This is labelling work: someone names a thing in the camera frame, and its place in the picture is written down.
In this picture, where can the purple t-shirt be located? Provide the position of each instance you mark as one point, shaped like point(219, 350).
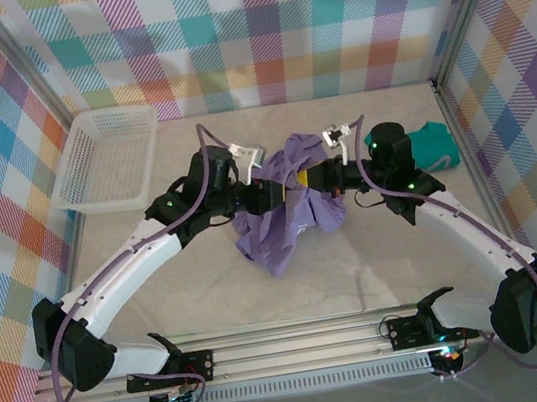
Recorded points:
point(274, 240)

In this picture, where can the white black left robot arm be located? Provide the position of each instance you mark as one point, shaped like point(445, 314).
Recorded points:
point(126, 262)

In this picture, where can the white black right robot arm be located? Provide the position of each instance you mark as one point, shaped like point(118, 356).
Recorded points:
point(465, 232)

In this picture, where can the folded teal t-shirt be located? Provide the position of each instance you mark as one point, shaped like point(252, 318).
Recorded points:
point(434, 146)

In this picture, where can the white perforated plastic basket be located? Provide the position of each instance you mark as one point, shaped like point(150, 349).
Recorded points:
point(70, 155)

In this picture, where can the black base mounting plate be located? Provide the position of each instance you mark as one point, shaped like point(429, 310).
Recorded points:
point(197, 366)
point(404, 332)

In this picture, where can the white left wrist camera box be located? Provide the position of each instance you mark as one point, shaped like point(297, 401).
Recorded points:
point(250, 155)

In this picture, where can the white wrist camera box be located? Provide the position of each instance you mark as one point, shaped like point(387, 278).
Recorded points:
point(335, 136)
point(250, 155)

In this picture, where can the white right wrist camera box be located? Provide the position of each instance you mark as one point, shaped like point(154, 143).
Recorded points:
point(335, 136)

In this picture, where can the aluminium side rail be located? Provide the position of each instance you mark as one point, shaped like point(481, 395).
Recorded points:
point(468, 151)
point(73, 250)

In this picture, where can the long aluminium base rail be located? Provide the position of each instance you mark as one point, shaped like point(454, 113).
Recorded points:
point(295, 346)

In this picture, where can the aluminium frame post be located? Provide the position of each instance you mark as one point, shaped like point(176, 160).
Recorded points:
point(466, 4)
point(26, 70)

